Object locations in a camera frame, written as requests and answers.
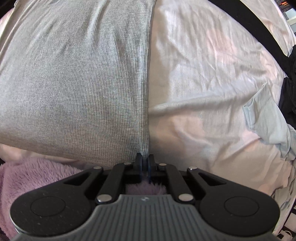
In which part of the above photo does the pink dotted bed sheet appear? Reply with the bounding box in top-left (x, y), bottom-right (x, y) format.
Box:
top-left (0, 0), bottom-right (296, 200)

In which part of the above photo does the light blue shirt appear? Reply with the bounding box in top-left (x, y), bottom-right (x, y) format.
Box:
top-left (242, 82), bottom-right (296, 209)

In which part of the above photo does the grey black raglan shirt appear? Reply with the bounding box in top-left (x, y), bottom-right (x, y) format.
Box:
top-left (0, 0), bottom-right (296, 167)

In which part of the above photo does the black garment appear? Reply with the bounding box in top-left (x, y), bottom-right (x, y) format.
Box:
top-left (278, 45), bottom-right (295, 128)

